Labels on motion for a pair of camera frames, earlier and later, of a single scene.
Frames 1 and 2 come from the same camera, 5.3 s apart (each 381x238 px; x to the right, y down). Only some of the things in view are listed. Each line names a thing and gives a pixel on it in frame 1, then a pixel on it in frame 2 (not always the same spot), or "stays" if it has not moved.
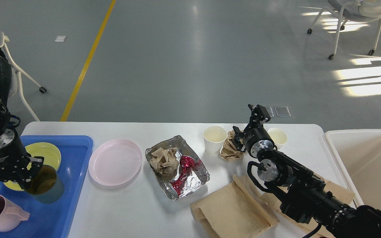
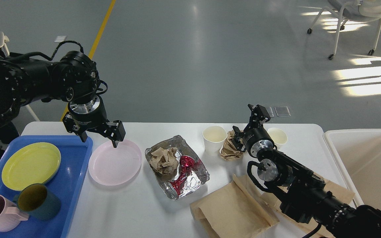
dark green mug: [47, 186] to [37, 199]
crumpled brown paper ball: [229, 152] stays
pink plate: [115, 162] stays
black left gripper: [3, 156] to [93, 115]
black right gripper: [255, 139] stays
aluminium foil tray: [177, 166] stays
